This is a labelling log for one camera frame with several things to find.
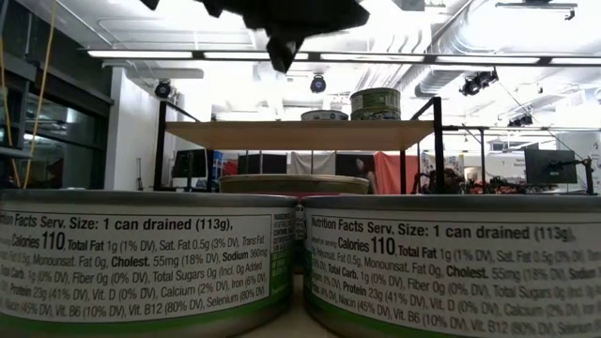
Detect green label tuna can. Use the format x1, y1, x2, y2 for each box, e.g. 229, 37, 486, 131
0, 189, 298, 338
300, 194, 601, 338
300, 109, 350, 122

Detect wooden shelf black frame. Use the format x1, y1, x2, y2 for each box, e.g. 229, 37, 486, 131
153, 96, 445, 194

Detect pink blue label can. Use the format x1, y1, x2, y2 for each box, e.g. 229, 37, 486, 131
218, 173, 371, 198

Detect long ceiling light strip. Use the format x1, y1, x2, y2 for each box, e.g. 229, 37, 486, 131
86, 48, 601, 67

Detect white hanging cloth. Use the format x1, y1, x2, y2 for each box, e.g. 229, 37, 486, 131
286, 150, 337, 176

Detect grey metal rack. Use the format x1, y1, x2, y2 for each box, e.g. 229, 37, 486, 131
0, 51, 38, 189

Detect black partition panel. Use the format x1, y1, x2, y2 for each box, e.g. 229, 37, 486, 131
237, 153, 288, 176
335, 153, 376, 179

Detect person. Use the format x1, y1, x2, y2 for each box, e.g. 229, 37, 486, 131
354, 156, 379, 194

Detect black screen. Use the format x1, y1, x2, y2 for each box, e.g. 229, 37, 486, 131
171, 148, 210, 179

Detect orange red cloth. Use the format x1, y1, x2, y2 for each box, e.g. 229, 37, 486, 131
374, 150, 422, 195

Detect black track spotlights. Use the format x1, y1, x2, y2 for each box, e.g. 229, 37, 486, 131
459, 68, 500, 98
506, 112, 535, 128

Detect black computer monitor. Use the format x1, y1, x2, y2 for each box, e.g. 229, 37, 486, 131
524, 148, 578, 186

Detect yellow cord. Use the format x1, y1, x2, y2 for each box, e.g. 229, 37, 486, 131
23, 0, 58, 189

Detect black ceiling rail fixture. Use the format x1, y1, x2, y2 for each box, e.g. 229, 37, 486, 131
495, 0, 578, 23

